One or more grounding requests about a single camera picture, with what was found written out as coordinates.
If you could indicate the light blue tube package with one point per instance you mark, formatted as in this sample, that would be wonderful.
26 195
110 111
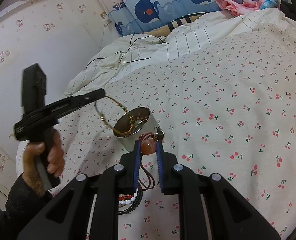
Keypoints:
270 4

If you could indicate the left forearm dark sleeve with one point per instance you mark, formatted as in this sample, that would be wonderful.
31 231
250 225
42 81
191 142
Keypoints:
22 205

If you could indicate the wall power outlet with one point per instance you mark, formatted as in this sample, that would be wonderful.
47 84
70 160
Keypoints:
106 20

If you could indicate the round silver metal tin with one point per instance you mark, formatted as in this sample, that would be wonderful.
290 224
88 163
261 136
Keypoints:
135 123

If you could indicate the pink cloth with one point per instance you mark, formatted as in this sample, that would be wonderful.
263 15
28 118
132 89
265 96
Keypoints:
237 9

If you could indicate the cherry print bed sheet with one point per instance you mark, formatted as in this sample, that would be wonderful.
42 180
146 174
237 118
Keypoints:
229 108

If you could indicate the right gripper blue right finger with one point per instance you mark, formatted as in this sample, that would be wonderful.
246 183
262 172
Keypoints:
159 153

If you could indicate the white striped duvet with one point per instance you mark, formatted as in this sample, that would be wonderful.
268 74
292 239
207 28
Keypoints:
129 53

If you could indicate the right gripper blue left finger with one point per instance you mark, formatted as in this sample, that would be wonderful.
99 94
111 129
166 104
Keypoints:
136 164

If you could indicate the tan striped pillow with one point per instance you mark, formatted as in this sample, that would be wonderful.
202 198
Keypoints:
165 30

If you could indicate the left hand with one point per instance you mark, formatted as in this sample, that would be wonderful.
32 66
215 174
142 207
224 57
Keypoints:
42 159

